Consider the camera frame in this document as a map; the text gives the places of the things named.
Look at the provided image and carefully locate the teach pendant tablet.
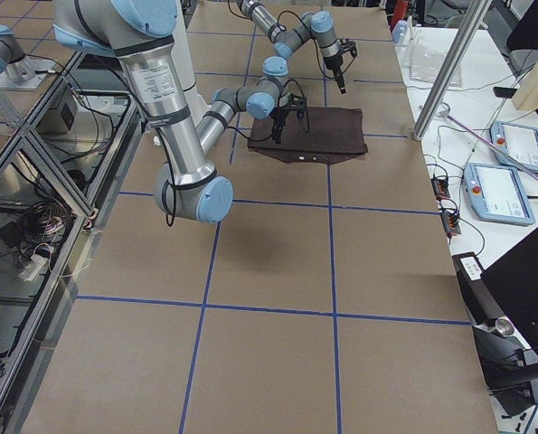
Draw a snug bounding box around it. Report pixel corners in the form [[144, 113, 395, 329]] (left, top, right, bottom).
[[490, 121, 538, 174], [463, 163, 535, 226]]

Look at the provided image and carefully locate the far teach pendant tablet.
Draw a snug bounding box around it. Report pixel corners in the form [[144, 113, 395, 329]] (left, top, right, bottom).
[[490, 121, 538, 174]]

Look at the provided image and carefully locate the black monitor on stand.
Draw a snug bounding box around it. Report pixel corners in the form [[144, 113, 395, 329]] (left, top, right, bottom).
[[474, 227, 538, 416]]

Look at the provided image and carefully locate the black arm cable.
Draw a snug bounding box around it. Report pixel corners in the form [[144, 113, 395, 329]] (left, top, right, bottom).
[[275, 11, 324, 78]]

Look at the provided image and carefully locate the aluminium profile post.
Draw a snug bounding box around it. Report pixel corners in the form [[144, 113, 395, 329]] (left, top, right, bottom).
[[411, 0, 492, 141]]

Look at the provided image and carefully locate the black box with label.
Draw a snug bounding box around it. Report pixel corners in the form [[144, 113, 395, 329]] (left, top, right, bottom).
[[452, 252, 489, 324]]

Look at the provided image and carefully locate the small electronics board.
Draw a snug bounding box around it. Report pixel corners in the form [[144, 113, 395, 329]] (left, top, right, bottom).
[[430, 175, 451, 200]]

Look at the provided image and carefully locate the fourth robot arm base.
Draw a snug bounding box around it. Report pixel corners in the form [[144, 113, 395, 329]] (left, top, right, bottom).
[[0, 24, 55, 90]]

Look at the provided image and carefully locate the blue tape upper horizontal line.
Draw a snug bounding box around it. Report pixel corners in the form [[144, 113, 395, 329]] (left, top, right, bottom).
[[118, 191, 439, 215]]

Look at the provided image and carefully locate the aluminium frame side table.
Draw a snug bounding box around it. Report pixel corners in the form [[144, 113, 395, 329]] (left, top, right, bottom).
[[0, 54, 141, 433]]

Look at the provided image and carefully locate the tangled wire bundle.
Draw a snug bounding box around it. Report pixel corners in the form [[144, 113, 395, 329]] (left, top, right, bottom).
[[0, 201, 78, 281]]

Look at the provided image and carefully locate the blue tape right vertical line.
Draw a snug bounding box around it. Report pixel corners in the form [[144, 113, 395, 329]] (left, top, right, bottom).
[[177, 112, 242, 434]]

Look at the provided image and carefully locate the near teach pendant tablet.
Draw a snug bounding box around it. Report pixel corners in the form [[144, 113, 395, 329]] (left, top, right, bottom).
[[463, 163, 535, 226]]

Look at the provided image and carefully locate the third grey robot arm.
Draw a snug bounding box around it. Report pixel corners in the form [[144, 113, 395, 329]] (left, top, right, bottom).
[[53, 1, 235, 223]]

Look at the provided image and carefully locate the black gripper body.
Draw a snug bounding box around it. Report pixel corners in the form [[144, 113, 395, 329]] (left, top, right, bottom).
[[325, 39, 357, 68], [277, 93, 306, 118]]

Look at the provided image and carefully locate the clear plastic bag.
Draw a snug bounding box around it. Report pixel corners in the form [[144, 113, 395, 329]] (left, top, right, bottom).
[[401, 42, 448, 89]]

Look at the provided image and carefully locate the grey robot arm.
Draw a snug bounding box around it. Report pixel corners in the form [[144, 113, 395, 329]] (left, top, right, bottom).
[[236, 1, 358, 94], [196, 56, 309, 154]]

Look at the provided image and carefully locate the dark brown t-shirt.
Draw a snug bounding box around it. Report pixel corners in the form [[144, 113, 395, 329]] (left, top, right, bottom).
[[247, 107, 368, 165]]

